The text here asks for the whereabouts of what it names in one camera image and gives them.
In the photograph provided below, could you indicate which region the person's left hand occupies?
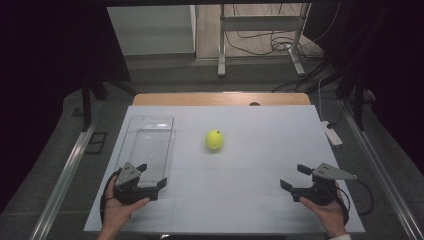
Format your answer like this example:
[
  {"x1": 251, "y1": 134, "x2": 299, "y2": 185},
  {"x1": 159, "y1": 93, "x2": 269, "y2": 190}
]
[{"x1": 103, "y1": 176, "x2": 151, "y2": 234}]

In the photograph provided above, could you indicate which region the white cabinet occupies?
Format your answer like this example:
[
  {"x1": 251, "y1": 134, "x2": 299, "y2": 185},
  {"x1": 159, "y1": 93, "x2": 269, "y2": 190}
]
[{"x1": 106, "y1": 4, "x2": 198, "y2": 57}]

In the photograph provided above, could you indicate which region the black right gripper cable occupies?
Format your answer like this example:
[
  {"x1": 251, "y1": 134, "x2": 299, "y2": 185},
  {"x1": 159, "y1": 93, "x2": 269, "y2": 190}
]
[{"x1": 334, "y1": 178, "x2": 375, "y2": 225}]

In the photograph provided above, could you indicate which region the aluminium floor rail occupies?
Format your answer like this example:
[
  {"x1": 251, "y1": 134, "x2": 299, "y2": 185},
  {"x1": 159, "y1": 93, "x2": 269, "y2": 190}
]
[
  {"x1": 339, "y1": 99, "x2": 424, "y2": 240},
  {"x1": 29, "y1": 120, "x2": 98, "y2": 240}
]

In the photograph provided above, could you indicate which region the yellow tennis ball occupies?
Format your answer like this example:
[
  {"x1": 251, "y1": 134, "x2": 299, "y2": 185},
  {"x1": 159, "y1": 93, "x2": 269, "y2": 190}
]
[{"x1": 204, "y1": 129, "x2": 225, "y2": 151}]

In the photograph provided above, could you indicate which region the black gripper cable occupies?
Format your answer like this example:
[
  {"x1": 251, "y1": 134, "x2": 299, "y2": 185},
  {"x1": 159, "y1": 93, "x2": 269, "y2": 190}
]
[
  {"x1": 99, "y1": 168, "x2": 123, "y2": 225},
  {"x1": 334, "y1": 178, "x2": 375, "y2": 225}
]

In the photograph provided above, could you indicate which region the black plug cable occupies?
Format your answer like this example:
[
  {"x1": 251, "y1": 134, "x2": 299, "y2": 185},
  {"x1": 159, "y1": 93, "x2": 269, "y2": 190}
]
[{"x1": 327, "y1": 108, "x2": 345, "y2": 130}]

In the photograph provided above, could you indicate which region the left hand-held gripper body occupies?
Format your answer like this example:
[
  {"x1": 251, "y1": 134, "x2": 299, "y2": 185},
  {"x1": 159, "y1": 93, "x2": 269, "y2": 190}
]
[{"x1": 113, "y1": 162, "x2": 159, "y2": 205}]

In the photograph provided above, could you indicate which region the black floor bracket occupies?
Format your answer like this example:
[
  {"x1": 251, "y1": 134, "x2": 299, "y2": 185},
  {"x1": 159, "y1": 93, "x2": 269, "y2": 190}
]
[{"x1": 84, "y1": 131, "x2": 109, "y2": 156}]

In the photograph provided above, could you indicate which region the white power strip cable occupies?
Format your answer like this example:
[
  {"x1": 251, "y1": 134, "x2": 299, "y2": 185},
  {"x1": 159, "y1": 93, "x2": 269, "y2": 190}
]
[{"x1": 317, "y1": 77, "x2": 326, "y2": 123}]

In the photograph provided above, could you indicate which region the tangle of black floor cables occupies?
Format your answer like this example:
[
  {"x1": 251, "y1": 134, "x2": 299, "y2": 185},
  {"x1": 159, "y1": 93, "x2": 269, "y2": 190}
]
[{"x1": 224, "y1": 3, "x2": 326, "y2": 63}]

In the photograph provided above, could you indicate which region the white metal desk frame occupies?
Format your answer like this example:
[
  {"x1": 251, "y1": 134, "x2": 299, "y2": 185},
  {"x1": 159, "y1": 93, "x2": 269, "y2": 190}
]
[{"x1": 217, "y1": 3, "x2": 312, "y2": 78}]

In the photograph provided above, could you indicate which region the white table board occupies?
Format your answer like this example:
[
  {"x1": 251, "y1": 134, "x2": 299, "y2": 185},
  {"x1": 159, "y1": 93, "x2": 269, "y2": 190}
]
[{"x1": 83, "y1": 104, "x2": 366, "y2": 234}]

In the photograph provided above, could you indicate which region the person's right hand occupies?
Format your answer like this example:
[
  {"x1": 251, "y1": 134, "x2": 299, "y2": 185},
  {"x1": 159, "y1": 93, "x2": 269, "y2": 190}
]
[{"x1": 298, "y1": 191, "x2": 348, "y2": 238}]

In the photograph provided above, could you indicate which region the clear plastic container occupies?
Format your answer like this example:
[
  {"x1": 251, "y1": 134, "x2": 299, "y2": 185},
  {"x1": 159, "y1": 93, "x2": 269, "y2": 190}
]
[{"x1": 114, "y1": 114, "x2": 176, "y2": 195}]

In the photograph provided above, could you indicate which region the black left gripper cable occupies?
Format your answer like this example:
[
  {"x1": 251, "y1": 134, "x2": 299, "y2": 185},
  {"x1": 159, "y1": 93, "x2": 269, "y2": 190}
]
[{"x1": 99, "y1": 168, "x2": 123, "y2": 225}]

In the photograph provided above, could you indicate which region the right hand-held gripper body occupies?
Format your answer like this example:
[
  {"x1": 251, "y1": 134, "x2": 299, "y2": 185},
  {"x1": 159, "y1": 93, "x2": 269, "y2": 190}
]
[{"x1": 291, "y1": 162, "x2": 358, "y2": 207}]

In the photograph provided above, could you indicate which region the white power strip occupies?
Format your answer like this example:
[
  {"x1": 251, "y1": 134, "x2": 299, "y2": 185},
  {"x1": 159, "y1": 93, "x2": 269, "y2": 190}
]
[{"x1": 321, "y1": 120, "x2": 344, "y2": 147}]

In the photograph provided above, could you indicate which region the dark curtain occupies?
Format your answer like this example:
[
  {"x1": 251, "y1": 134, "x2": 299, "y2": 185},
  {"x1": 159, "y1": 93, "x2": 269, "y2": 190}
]
[
  {"x1": 0, "y1": 0, "x2": 132, "y2": 214},
  {"x1": 304, "y1": 0, "x2": 424, "y2": 168}
]

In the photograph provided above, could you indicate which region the black metal stand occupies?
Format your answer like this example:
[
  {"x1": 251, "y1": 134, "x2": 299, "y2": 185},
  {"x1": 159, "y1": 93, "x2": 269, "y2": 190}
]
[
  {"x1": 80, "y1": 71, "x2": 138, "y2": 133},
  {"x1": 335, "y1": 64, "x2": 368, "y2": 132}
]

